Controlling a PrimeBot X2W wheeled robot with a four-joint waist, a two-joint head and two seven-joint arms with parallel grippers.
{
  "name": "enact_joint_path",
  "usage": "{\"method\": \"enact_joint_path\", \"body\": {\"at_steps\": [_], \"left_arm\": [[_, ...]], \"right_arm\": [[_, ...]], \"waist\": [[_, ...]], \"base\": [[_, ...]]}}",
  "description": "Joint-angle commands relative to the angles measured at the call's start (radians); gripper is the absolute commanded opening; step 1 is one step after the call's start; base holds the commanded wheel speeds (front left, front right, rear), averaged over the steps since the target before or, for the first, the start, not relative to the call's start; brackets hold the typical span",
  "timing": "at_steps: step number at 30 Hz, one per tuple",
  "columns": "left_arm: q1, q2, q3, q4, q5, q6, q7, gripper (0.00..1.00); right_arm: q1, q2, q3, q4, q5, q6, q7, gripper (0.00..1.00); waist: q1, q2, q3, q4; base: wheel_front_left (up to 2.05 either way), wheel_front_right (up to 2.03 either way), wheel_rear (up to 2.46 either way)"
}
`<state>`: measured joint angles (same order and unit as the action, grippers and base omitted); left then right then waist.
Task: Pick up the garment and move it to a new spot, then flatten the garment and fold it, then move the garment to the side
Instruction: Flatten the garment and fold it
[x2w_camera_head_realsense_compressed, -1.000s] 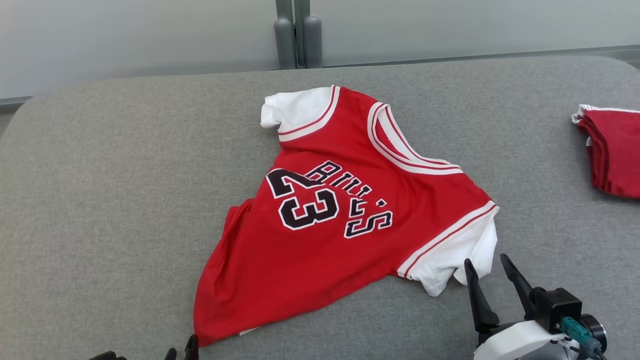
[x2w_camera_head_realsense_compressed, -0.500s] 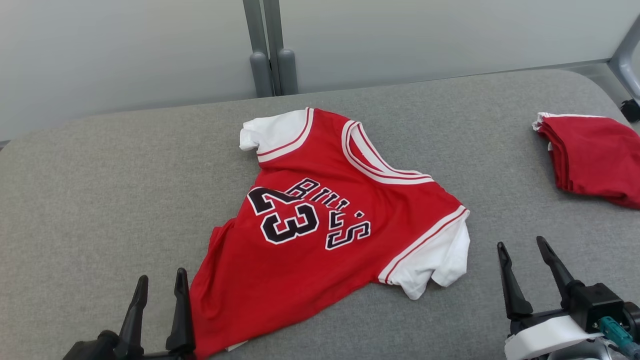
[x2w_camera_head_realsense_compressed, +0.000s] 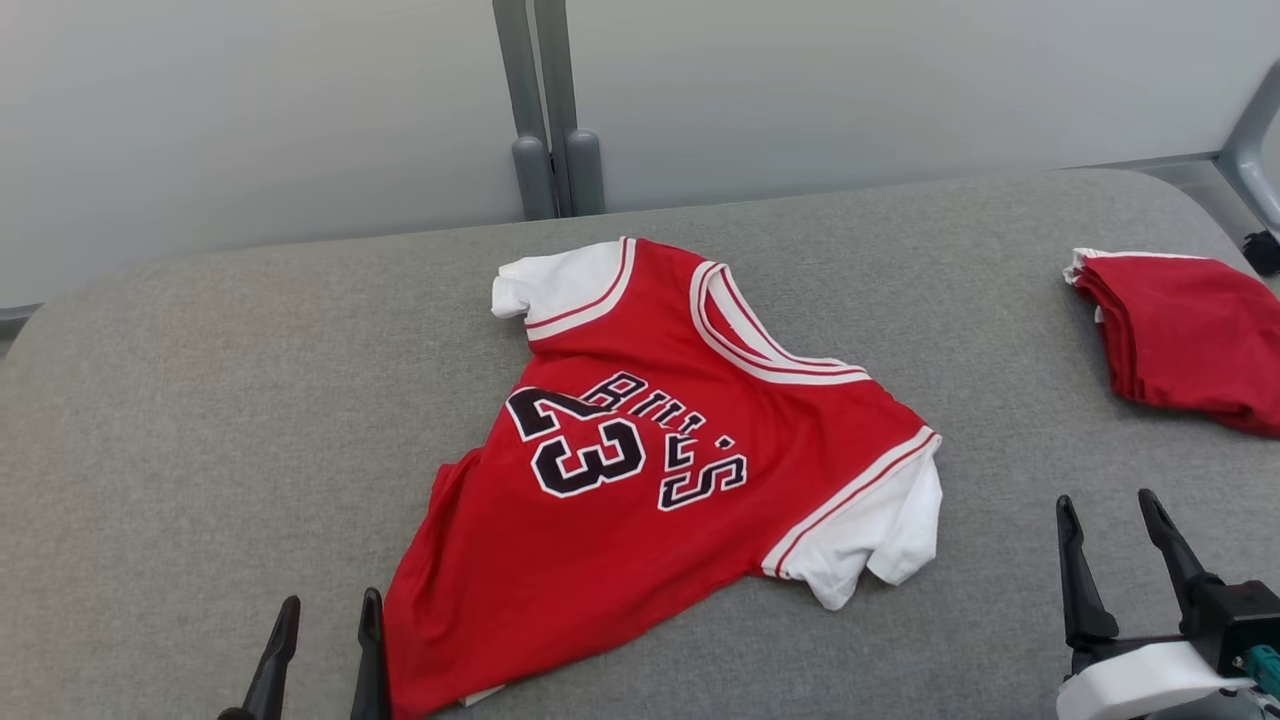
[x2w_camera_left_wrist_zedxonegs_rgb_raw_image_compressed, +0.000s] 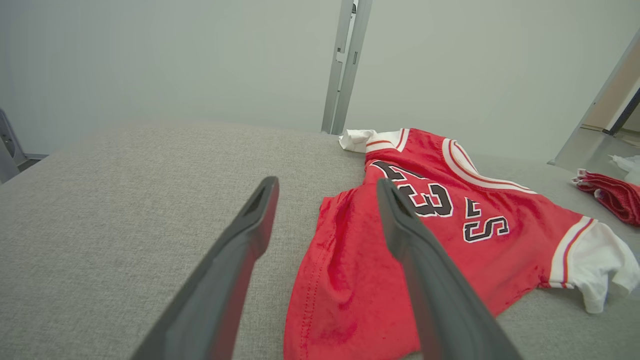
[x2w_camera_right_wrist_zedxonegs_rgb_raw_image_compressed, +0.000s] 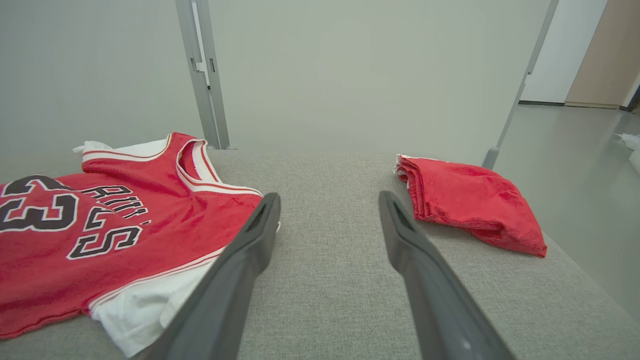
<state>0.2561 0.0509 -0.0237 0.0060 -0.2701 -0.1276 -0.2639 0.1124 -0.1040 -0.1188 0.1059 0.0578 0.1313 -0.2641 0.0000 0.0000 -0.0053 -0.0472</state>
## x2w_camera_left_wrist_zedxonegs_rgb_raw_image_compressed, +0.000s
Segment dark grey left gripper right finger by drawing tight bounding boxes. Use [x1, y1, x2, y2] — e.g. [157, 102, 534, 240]
[376, 178, 523, 360]

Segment clear plastic bag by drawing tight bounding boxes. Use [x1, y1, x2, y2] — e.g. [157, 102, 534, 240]
[609, 154, 640, 186]

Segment red basketball jersey shirt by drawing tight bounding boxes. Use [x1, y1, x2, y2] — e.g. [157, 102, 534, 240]
[283, 127, 640, 360]

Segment grey metal partition leg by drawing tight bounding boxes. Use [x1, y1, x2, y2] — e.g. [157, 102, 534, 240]
[0, 107, 31, 183]
[547, 30, 640, 166]

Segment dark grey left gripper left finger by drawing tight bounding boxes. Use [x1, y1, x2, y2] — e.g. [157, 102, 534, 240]
[131, 176, 280, 360]

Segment red shorts with white stripe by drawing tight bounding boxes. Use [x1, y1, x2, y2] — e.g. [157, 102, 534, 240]
[571, 168, 640, 227]

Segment grey metal partition post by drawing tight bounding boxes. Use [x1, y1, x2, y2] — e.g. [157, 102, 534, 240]
[321, 0, 374, 136]

